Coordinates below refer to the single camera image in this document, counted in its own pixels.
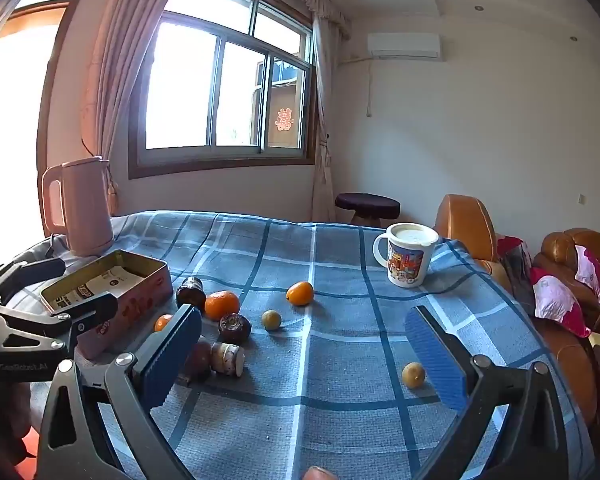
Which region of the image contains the ruffled pink curtain valance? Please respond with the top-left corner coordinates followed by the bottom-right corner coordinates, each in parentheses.
top-left (245, 0), bottom-right (353, 41)

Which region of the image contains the dark round stool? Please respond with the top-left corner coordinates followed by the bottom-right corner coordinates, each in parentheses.
top-left (335, 192), bottom-right (401, 228)

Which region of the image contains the white paper packet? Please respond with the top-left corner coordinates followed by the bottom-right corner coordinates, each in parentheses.
top-left (55, 267), bottom-right (146, 311)

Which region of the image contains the white mug lid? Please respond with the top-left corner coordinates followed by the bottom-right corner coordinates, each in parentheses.
top-left (386, 222), bottom-right (440, 249)

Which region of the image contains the grey cloth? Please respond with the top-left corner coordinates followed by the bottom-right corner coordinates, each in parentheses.
top-left (10, 235), bottom-right (81, 271)

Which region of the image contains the narrow pink curtain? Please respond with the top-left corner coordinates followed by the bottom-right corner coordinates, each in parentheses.
top-left (310, 15), bottom-right (353, 223)

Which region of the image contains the long pink curtain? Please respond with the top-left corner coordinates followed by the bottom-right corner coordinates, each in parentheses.
top-left (82, 0), bottom-right (191, 216)

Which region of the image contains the sliding glass window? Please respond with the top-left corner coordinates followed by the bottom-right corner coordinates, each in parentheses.
top-left (128, 0), bottom-right (317, 180)

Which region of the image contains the dark brown water chestnut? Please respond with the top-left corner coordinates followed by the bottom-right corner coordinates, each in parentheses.
top-left (217, 312), bottom-right (252, 346)

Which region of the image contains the white wall air conditioner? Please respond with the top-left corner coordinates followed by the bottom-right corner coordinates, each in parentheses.
top-left (367, 32), bottom-right (442, 59)

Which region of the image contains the oval orange kumquat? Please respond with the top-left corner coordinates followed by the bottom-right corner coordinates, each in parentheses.
top-left (286, 281), bottom-right (315, 307)

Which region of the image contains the pink metal tin box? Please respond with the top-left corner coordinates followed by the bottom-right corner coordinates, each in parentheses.
top-left (40, 249), bottom-right (174, 361)

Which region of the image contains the blue checked table cloth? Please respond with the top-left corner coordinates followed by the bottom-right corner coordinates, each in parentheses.
top-left (0, 210), bottom-right (581, 480)

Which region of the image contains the white cartoon print mug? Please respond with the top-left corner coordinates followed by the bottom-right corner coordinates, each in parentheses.
top-left (372, 222), bottom-right (440, 288)

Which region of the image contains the pale peeled water chestnut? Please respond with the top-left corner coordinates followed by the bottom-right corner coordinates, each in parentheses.
top-left (210, 342), bottom-right (246, 378)

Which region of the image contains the large mandarin orange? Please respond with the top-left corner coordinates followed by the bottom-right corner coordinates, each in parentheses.
top-left (204, 290), bottom-right (241, 322)

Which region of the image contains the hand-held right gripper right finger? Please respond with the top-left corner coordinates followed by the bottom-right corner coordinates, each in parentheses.
top-left (405, 305), bottom-right (568, 480)

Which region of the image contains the wooden framed balcony door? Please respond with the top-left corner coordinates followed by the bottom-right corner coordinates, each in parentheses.
top-left (0, 0), bottom-right (96, 241)

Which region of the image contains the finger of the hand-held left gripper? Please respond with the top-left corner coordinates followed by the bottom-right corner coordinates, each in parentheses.
top-left (0, 257), bottom-right (67, 306)
top-left (0, 292), bottom-right (118, 333)

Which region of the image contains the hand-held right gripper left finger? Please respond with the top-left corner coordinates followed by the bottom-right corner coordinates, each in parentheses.
top-left (40, 304), bottom-right (203, 480)

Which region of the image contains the brown leather sofa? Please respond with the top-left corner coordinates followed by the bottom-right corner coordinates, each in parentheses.
top-left (532, 227), bottom-right (600, 346)

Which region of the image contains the purple brown water chestnut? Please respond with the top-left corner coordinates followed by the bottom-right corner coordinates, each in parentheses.
top-left (182, 340), bottom-right (213, 383)

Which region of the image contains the blackish water chestnut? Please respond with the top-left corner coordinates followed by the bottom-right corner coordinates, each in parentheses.
top-left (176, 276), bottom-right (207, 311)

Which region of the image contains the curtain tieback tassel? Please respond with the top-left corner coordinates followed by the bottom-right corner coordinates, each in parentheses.
top-left (106, 152), bottom-right (120, 213)

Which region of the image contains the pink electric kettle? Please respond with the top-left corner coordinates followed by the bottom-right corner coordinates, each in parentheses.
top-left (41, 156), bottom-right (115, 257)

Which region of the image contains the tan leather armchair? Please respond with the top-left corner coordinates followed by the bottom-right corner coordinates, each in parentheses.
top-left (434, 194), bottom-right (600, 441)

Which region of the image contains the small yellow citrus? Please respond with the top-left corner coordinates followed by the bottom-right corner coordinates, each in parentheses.
top-left (401, 361), bottom-right (426, 390)

